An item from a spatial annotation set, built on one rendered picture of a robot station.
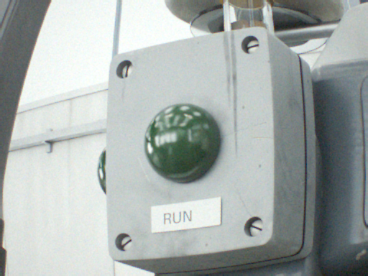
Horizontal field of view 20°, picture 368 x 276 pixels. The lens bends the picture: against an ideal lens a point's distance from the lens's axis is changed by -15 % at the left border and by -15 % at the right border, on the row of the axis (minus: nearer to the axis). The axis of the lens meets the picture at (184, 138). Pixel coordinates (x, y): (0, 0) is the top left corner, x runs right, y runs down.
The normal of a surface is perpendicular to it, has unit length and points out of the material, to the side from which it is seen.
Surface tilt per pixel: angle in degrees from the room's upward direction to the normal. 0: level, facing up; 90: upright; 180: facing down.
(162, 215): 90
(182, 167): 140
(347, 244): 101
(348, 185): 90
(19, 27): 87
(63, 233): 90
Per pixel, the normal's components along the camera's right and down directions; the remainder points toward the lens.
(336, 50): -0.99, -0.04
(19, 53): 0.88, -0.16
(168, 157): -0.40, 0.22
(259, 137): -0.50, -0.26
